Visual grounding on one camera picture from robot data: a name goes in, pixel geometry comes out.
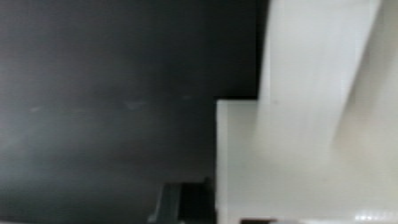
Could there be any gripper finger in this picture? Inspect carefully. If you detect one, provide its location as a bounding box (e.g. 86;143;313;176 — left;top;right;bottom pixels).
148;182;215;224

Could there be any white chair back part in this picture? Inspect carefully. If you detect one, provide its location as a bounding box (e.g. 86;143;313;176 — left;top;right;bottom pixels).
215;0;398;224

